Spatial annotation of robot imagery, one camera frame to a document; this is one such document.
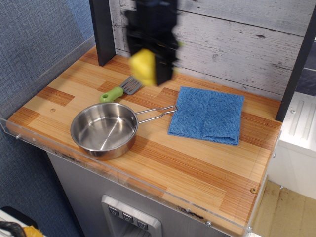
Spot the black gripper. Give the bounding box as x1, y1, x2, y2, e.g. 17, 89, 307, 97
124, 7, 178, 86

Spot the yellow toy capsicum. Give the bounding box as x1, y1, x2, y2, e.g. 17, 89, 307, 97
129, 41, 185, 87

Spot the small steel pan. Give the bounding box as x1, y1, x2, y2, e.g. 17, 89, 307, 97
70, 103, 178, 160

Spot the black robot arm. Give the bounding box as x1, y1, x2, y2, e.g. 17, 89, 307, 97
124, 0, 179, 86

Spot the blue folded cloth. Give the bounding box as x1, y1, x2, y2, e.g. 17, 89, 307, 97
168, 86, 245, 146

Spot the clear acrylic table guard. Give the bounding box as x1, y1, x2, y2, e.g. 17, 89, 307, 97
2, 38, 281, 236

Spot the grey cabinet with dispenser panel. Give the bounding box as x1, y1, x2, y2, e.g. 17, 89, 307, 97
48, 153, 225, 237

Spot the white ridged side unit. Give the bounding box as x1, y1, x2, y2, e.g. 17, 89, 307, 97
267, 92, 316, 199

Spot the yellow object bottom left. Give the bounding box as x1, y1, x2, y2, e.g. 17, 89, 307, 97
23, 226, 45, 237

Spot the green handled grey spatula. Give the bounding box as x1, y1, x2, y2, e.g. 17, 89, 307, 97
99, 76, 142, 103

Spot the black right vertical post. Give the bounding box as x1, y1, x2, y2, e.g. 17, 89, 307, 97
275, 0, 316, 122

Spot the black braided cable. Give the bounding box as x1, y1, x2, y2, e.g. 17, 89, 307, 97
0, 221, 27, 237

